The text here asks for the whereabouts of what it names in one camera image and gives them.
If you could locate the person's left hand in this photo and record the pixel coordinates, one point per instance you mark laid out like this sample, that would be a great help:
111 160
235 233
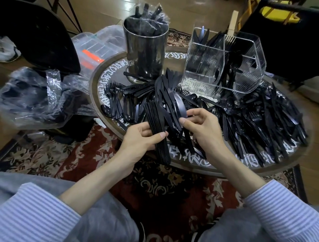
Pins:
135 147

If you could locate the person's right hand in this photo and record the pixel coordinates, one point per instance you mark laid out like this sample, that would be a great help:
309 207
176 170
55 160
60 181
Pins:
208 134

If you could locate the person's right thumb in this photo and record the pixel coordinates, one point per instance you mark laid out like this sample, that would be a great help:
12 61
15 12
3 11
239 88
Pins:
188 122

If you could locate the person's left thumb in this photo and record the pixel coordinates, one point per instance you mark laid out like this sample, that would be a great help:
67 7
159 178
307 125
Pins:
159 136

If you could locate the bundle of black plastic knives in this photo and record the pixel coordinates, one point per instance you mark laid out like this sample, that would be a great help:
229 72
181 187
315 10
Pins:
159 149

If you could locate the glossy black plastic knife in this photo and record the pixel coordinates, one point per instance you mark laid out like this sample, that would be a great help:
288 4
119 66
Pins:
180 104

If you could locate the person's right forearm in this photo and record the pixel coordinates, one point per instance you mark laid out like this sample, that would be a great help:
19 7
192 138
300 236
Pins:
235 172

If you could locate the person's left forearm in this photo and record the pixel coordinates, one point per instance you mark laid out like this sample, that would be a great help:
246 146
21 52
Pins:
97 185

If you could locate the round ornate table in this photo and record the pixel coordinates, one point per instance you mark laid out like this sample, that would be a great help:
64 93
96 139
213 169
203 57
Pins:
189 159

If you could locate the red floral rug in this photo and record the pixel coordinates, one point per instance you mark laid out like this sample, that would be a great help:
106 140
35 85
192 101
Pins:
164 197

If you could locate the clear plastic cutlery organizer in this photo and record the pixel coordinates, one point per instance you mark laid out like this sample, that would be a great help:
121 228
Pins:
219 62

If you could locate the pile of black plastic cutlery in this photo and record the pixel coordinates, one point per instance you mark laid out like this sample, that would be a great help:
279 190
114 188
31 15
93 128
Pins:
259 119

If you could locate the metal cylinder container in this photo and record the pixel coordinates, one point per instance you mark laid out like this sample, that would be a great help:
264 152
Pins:
144 52

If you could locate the grey trousers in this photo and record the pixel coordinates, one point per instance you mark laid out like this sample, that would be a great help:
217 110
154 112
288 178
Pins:
107 219

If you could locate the clear plastic storage box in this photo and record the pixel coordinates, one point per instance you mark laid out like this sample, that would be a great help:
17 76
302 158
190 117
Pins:
97 49

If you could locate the wrapped black cutlery packs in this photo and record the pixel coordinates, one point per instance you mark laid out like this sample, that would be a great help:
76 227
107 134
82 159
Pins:
147 17

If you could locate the clear plastic bag of cutlery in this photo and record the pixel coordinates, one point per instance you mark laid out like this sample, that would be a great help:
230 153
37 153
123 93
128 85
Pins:
39 97

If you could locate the black cabinet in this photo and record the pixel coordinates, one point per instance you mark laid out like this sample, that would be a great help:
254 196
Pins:
286 37

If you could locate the yellow container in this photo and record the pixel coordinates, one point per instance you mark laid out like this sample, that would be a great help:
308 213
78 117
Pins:
279 11

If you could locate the striped blue shirt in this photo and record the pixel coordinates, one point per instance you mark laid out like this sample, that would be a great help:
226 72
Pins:
32 212

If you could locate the black chair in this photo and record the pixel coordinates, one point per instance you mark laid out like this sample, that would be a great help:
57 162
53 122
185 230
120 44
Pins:
37 32

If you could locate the white sneaker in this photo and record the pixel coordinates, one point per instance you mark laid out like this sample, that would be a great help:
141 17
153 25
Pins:
8 49

